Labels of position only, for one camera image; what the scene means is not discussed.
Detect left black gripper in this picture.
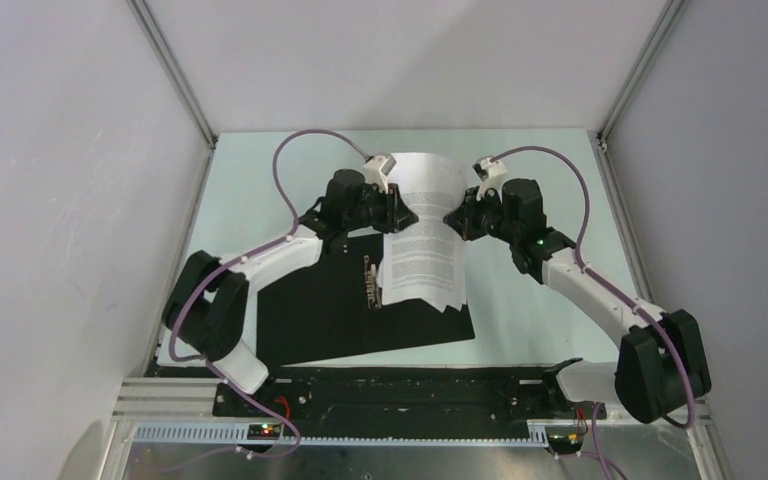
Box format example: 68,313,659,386
343,181,418,235

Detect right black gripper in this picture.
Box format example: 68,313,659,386
443,186,519,245

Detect printed white paper sheets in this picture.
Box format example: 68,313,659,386
378,152,467,312

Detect red and black folder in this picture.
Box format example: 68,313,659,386
256,234,475,368

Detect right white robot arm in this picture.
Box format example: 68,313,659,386
444,179,712,424

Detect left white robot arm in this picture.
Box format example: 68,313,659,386
161,169,419,417

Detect silver folder clip mechanism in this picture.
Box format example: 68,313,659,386
364,255,382,310

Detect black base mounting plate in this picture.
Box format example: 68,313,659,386
212,364,608,440

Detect right controller board with LEDs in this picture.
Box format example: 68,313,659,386
546,433,586,456

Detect controller board with leds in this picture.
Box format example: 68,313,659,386
546,433,586,456
246,423,283,441

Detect left controller board with LEDs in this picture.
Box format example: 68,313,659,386
246,423,283,441

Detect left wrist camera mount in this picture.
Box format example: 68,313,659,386
362,153,397,194

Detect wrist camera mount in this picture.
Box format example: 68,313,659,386
362,153,397,194
473,156,508,201

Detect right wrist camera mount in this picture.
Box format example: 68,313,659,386
473,156,508,201

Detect white slotted cable duct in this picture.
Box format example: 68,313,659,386
133,422,551,448

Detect right aluminium frame post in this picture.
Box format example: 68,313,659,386
596,0,689,153

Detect aluminium frame post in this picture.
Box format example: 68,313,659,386
596,0,689,153
126,0,218,149

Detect left aluminium frame post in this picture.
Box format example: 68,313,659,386
126,0,218,149

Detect aluminium front rail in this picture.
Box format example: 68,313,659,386
112,377,713,425

